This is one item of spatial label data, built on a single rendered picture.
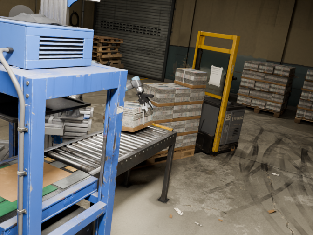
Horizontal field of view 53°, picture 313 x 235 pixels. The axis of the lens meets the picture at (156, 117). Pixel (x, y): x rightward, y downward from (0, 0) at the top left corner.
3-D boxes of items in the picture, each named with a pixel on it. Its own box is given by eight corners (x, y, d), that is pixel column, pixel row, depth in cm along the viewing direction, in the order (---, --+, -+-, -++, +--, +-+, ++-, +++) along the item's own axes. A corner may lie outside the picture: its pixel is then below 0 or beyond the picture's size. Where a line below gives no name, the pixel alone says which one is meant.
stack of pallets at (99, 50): (98, 72, 1148) (101, 35, 1112) (120, 76, 1112) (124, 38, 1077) (75, 74, 1030) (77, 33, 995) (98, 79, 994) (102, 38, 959)
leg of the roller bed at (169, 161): (162, 197, 350) (171, 141, 332) (166, 199, 348) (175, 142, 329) (159, 199, 345) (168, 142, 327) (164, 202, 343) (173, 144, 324)
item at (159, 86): (142, 83, 425) (142, 83, 425) (158, 83, 443) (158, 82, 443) (159, 90, 399) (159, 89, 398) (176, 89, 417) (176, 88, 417)
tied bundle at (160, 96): (139, 100, 431) (141, 83, 425) (156, 99, 450) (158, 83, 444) (157, 107, 404) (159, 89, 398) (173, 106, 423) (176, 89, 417)
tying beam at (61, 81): (18, 60, 226) (18, 46, 223) (125, 86, 184) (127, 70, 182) (-91, 63, 167) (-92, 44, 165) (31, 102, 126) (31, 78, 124)
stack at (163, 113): (98, 162, 418) (103, 101, 395) (163, 149, 492) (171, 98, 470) (113, 174, 390) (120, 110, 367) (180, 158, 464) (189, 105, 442)
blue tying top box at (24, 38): (21, 50, 206) (22, 18, 200) (91, 65, 179) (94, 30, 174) (-52, 49, 167) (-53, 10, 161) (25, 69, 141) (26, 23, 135)
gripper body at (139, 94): (143, 104, 312) (139, 93, 312) (150, 101, 307) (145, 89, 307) (139, 105, 305) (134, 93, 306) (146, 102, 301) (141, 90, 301)
